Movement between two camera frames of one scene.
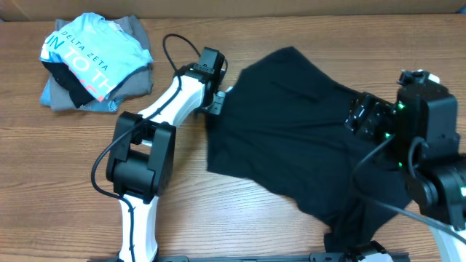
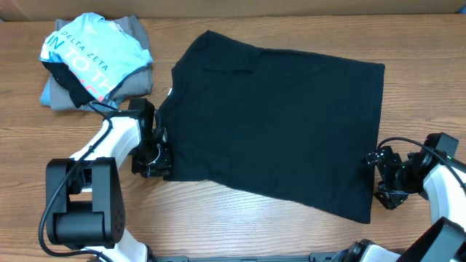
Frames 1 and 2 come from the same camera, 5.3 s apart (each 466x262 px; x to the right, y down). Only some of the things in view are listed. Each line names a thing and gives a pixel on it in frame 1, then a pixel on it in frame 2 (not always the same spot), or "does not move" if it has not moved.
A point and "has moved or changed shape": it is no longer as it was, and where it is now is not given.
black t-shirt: x=283 y=126 has moved or changed shape
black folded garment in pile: x=62 y=74 does not move
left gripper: x=215 y=105 → x=166 y=164
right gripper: x=366 y=115 → x=395 y=197
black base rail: x=325 y=257 does not move
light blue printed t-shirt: x=99 y=53 does not move
